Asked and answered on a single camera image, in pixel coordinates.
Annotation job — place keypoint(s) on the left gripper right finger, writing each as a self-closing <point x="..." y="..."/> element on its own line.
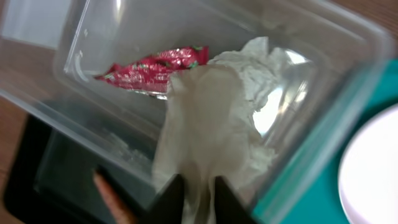
<point x="228" y="209"/>

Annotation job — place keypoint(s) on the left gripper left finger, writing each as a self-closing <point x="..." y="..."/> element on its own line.
<point x="168" y="207"/>

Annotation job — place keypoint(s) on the white napkin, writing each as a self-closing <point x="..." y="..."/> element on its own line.
<point x="218" y="116"/>

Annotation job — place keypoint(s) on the red snack wrapper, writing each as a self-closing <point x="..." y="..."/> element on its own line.
<point x="151" y="73"/>

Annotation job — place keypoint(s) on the teal serving tray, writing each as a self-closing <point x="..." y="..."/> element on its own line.
<point x="307" y="189"/>

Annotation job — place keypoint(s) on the clear plastic bin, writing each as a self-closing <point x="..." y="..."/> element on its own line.
<point x="51" y="50"/>

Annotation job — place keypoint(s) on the black plastic tray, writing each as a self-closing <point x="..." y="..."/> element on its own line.
<point x="51" y="180"/>

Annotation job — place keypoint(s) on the large white plate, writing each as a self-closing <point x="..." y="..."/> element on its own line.
<point x="367" y="178"/>

